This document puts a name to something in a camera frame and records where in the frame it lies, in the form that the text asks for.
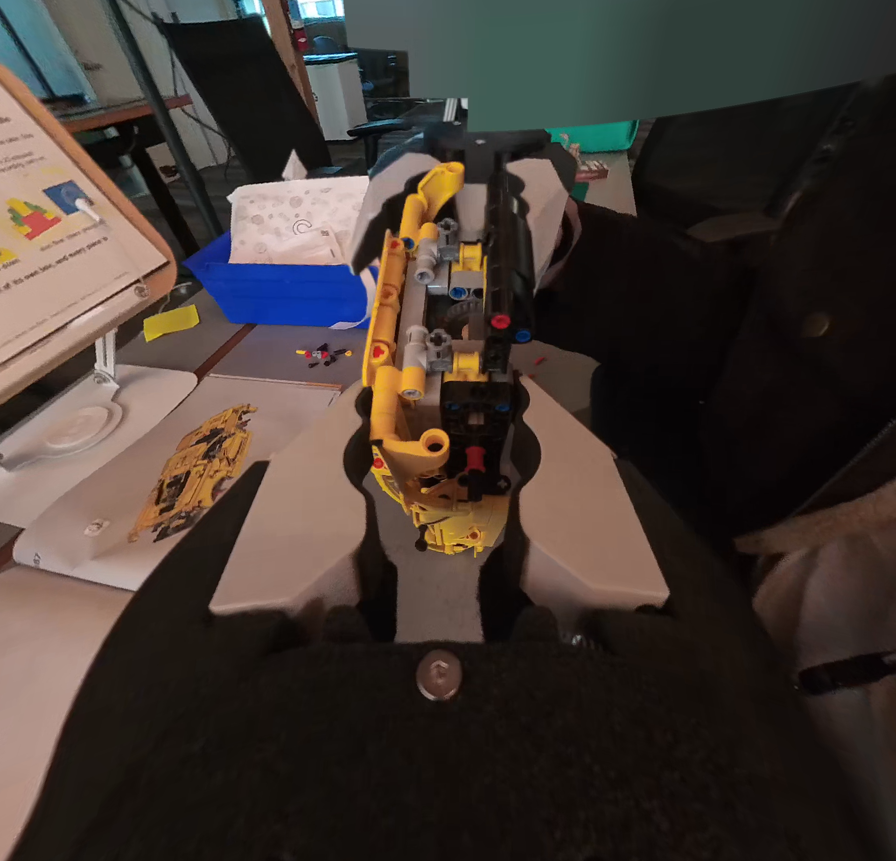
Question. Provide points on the black monitor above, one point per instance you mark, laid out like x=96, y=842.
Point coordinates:
x=238, y=90

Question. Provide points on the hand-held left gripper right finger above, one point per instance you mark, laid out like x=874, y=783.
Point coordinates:
x=595, y=525

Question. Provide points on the person's right forearm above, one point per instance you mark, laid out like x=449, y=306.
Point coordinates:
x=630, y=301

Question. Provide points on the white cabinet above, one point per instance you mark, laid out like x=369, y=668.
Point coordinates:
x=336, y=97

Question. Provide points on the beige rounded board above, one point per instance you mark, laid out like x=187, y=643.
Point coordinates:
x=150, y=244

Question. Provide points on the brown background table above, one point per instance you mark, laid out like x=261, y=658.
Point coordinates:
x=119, y=111

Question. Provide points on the black fleece-lined jacket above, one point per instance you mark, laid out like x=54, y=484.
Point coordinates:
x=805, y=280

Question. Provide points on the scattered small brick pieces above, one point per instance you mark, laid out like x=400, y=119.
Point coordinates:
x=323, y=355

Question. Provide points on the printed instruction sheet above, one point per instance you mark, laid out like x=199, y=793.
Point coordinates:
x=49, y=230

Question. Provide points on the yellow brick car model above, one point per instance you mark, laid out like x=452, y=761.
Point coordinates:
x=448, y=399

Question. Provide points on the open instruction booklet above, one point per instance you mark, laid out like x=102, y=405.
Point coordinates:
x=266, y=441

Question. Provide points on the wooden post with red sign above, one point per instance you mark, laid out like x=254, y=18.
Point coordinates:
x=283, y=34

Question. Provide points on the black pipe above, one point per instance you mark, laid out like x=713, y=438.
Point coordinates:
x=161, y=104

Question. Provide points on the grey desk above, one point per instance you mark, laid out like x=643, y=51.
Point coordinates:
x=280, y=350

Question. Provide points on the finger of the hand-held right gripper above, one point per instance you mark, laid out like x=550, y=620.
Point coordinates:
x=546, y=209
x=378, y=209

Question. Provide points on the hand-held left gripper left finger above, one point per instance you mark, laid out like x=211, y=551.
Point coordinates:
x=294, y=525

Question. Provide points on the light grey hoodie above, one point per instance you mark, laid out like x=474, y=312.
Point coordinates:
x=826, y=595

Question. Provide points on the blue plastic bin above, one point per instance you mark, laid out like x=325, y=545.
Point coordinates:
x=280, y=290

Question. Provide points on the black office chair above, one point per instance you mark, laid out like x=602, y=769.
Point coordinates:
x=378, y=139

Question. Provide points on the printed white paper bag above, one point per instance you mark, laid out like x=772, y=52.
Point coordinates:
x=294, y=216

